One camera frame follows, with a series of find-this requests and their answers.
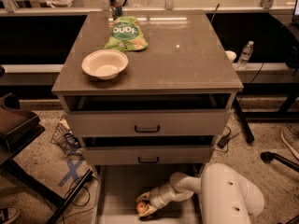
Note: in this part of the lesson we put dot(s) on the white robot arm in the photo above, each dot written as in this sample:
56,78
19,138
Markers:
226,196

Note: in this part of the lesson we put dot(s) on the middle grey drawer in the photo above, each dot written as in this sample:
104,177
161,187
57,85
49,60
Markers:
150,123

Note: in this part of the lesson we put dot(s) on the dark energy drink can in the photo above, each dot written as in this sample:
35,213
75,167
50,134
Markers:
116,8

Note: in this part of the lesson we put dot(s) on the orange fruit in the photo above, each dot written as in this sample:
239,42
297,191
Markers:
141,206

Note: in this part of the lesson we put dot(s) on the grey drawer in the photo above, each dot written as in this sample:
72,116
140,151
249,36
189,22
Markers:
146,155
150,123

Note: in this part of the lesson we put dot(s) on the white paper cup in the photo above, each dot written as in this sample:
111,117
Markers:
231,55

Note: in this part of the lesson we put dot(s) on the black power adapter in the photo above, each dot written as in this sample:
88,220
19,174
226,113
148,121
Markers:
223,141

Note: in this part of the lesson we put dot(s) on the grey sneaker right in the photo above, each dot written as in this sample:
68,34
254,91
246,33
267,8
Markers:
290,138

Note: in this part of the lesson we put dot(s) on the white paper bowl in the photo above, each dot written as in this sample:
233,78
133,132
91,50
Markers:
105,63

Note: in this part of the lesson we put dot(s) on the sneaker bottom left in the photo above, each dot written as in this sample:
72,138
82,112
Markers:
8,215

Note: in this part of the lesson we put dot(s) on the clear plastic water bottle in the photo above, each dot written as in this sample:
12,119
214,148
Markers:
245,55

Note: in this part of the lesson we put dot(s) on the wire basket on floor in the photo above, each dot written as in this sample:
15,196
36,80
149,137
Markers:
64,139

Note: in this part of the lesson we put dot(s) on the black chair base leg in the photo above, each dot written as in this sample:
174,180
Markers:
267,157

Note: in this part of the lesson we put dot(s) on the grey drawer cabinet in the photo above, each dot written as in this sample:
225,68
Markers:
184,68

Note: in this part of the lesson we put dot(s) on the lower grey drawer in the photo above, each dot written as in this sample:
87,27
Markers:
146,155

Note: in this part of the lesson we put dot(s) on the green chip bag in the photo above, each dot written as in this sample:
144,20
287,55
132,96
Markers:
126,35

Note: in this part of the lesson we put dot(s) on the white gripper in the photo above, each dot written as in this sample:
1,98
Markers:
157,198

